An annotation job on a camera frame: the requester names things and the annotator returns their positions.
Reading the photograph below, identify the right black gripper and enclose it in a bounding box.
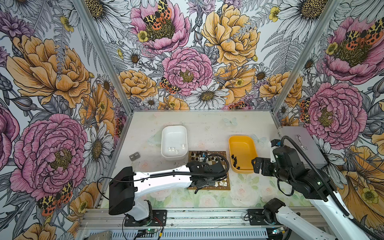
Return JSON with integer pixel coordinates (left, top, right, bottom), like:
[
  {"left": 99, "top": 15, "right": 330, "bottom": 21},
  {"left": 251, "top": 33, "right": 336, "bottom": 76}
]
[{"left": 251, "top": 156, "right": 293, "bottom": 185}]

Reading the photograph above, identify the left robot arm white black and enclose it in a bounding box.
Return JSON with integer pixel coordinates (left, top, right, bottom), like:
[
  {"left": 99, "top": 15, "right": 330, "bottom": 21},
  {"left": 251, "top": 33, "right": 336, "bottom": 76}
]
[{"left": 109, "top": 159, "right": 230, "bottom": 221}]

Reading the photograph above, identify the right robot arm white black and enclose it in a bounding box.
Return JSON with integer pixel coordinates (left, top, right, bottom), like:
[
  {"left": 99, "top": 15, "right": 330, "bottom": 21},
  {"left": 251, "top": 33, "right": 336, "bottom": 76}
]
[{"left": 247, "top": 136, "right": 382, "bottom": 240}]

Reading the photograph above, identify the wooden chess board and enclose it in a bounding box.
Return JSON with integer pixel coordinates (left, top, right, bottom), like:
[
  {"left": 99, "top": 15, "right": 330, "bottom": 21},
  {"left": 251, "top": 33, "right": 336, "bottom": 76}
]
[{"left": 187, "top": 151, "right": 231, "bottom": 192}]

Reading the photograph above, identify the green circuit board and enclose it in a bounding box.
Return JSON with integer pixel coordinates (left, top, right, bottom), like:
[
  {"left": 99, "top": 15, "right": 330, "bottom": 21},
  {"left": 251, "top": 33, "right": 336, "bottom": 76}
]
[{"left": 146, "top": 228, "right": 161, "bottom": 234}]

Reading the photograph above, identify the yellow plastic bin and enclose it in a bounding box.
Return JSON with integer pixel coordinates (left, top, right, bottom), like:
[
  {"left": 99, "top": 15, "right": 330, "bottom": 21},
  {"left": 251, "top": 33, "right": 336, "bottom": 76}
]
[{"left": 229, "top": 136, "right": 258, "bottom": 174}]

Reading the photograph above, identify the silver metal case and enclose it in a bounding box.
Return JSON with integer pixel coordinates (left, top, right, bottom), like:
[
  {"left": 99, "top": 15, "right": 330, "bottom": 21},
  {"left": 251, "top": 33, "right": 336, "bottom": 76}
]
[{"left": 278, "top": 126, "right": 327, "bottom": 169}]

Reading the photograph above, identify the white plastic bin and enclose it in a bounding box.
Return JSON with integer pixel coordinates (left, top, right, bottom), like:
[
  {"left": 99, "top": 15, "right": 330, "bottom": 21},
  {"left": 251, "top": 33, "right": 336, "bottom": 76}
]
[{"left": 161, "top": 125, "right": 189, "bottom": 161}]

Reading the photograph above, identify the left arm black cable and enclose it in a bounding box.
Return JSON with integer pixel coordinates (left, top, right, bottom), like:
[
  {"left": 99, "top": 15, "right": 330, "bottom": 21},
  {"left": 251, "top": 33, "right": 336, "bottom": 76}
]
[{"left": 96, "top": 153, "right": 230, "bottom": 202}]

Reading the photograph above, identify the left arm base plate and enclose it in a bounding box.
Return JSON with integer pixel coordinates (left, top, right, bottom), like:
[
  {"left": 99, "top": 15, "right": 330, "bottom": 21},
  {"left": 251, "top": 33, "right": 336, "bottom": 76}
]
[{"left": 123, "top": 210, "right": 168, "bottom": 227}]

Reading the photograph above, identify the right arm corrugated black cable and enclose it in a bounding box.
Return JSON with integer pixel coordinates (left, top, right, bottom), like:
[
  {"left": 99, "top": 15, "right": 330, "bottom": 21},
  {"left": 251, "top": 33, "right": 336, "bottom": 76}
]
[{"left": 280, "top": 135, "right": 384, "bottom": 240}]

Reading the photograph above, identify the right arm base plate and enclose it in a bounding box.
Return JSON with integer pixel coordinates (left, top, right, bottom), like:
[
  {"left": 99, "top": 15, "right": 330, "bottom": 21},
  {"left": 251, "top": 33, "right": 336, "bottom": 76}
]
[{"left": 243, "top": 209, "right": 282, "bottom": 226}]

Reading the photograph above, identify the small grey metal bracket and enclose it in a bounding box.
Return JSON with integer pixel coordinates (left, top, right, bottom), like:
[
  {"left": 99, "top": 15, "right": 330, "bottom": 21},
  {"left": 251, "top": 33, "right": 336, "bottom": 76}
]
[{"left": 129, "top": 152, "right": 141, "bottom": 162}]

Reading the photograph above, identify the aluminium frame rail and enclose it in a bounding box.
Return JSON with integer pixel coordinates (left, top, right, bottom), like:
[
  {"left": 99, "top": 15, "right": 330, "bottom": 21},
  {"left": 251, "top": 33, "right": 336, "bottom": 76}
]
[{"left": 80, "top": 207, "right": 329, "bottom": 229}]

